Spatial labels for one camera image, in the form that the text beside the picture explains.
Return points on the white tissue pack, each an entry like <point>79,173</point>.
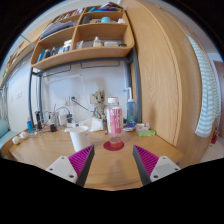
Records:
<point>96,125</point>

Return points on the white colourful small pack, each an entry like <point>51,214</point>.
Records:
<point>142,126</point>

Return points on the white power strip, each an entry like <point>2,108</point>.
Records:
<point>63,119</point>

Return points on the small black bottle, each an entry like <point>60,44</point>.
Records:
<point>38,120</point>

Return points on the wooden tree-man figurine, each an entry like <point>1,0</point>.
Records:
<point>99,106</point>

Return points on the white paper cup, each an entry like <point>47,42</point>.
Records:
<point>79,138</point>

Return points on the flat round red coaster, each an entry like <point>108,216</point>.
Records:
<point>107,146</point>

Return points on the wooden shelf unit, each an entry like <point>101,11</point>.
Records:
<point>96,36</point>

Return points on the small blue bottle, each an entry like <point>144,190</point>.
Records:
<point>30,125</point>

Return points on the green white striped towel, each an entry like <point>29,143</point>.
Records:
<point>208,100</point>

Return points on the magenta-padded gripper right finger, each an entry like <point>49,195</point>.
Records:
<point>160,167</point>

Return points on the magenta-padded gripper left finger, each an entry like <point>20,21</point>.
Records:
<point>63,167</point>

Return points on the tall wooden wardrobe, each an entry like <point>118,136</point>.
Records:
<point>163,83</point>

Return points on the green wipes pack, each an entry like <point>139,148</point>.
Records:
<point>146,133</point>

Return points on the blue flat pack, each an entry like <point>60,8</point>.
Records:
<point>129,126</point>

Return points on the grey metal shelf frame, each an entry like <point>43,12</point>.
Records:
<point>136,86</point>

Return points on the clear pink-labelled drink bottle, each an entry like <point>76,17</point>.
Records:
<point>115,123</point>

